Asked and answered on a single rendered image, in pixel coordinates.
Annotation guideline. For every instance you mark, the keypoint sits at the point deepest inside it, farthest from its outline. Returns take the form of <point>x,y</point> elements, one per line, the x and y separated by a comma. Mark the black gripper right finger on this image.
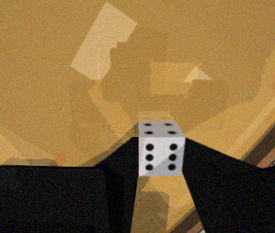
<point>230,195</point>

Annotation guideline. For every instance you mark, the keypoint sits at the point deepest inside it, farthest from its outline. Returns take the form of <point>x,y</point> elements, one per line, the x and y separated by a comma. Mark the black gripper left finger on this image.
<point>102,196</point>

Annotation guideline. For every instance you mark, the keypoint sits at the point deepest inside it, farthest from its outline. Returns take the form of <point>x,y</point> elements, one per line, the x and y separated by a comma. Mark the white die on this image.
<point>161,148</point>

